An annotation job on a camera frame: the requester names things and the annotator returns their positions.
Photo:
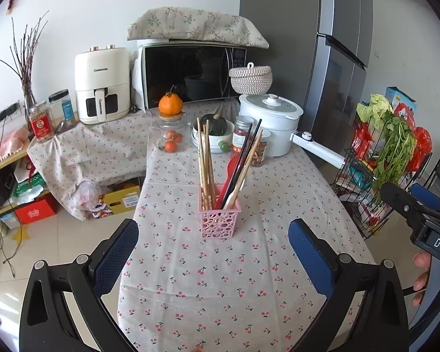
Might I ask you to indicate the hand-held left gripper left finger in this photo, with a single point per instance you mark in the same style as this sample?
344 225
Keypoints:
117 249

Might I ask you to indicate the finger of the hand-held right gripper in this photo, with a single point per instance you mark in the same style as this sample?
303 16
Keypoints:
425 195
399 198

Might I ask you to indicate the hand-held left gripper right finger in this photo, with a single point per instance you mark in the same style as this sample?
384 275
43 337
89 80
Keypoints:
310 253

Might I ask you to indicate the pink plastic utensil basket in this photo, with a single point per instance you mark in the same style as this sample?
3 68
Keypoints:
220 223

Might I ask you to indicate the white plastic spoon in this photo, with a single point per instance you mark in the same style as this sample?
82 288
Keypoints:
234 195

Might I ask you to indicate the red plastic spoon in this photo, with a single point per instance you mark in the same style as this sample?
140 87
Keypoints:
234 165

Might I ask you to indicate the black chopstick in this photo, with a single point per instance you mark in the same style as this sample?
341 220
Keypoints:
238 157
247 146

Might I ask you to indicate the printed bamboo chopstick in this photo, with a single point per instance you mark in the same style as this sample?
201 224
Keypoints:
205 146
200 143

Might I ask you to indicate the person's right hand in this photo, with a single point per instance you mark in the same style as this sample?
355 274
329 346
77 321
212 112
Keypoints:
421 282

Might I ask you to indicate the green leafy herbs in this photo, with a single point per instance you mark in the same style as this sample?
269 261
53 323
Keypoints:
392 150

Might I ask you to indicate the red plastic bag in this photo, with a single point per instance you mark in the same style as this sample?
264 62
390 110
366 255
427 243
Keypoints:
421 146

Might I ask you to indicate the yellow cardboard box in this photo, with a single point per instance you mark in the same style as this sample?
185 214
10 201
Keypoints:
124 200

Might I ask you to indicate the clear plastic bag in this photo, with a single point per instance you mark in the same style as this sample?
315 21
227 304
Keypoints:
86 194

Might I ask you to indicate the red snack package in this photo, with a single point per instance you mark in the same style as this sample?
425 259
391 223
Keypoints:
361 139

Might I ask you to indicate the cherry print tablecloth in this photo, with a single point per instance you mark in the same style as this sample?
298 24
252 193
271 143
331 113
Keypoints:
242 282

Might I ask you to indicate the red cardboard box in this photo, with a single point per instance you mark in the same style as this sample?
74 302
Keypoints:
36 211

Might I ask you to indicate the napa cabbage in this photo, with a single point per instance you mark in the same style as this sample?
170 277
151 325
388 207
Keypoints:
374 106

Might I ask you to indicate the colourful blue box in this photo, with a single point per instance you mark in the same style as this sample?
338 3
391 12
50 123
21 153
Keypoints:
401 99

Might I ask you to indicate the cherry print cabinet cloth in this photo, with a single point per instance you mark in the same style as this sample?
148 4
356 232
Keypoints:
106 150

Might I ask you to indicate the green and white bag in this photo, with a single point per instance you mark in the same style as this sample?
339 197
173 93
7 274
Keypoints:
29 189

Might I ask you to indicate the glass jar with wooden lid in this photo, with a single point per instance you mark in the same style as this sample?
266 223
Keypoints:
157 132

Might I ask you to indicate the white electric pot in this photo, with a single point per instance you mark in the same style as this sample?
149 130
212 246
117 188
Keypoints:
278 132

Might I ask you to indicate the jar of red berries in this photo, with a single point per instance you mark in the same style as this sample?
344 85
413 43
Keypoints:
239 139

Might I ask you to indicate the metal spoon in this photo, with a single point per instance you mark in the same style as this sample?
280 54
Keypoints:
59 128

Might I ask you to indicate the small green fruit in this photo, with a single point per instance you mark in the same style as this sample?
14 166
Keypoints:
224 146

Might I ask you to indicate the white ceramic bowl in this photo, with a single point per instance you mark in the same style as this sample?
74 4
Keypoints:
220 146

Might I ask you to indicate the wooden shelf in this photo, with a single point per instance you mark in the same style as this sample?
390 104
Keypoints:
0 167

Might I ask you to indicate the red label jar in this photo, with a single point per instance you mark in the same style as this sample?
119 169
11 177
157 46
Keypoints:
41 126

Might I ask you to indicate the blue label jar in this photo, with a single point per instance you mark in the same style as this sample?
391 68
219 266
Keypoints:
64 112

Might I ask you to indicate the large orange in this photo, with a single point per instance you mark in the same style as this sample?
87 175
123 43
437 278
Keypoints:
170 104

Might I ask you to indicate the pink cloth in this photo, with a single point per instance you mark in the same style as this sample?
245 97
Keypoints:
3 145

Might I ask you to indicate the dark green squash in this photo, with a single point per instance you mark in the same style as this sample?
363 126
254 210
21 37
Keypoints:
218 124

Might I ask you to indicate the cream air fryer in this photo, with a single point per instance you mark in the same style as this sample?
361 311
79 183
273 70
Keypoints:
102 80

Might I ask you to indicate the woven lidded basket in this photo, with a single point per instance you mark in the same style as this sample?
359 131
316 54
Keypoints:
250 80

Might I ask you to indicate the black microwave oven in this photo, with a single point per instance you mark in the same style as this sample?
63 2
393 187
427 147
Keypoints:
187 73

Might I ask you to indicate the grey refrigerator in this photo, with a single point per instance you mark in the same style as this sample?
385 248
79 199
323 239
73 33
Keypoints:
278 44

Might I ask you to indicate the dried bare branches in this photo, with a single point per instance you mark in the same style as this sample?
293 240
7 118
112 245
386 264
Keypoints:
25 62

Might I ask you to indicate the floral cover cloth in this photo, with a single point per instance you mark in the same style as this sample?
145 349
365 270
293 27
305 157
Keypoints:
190 25

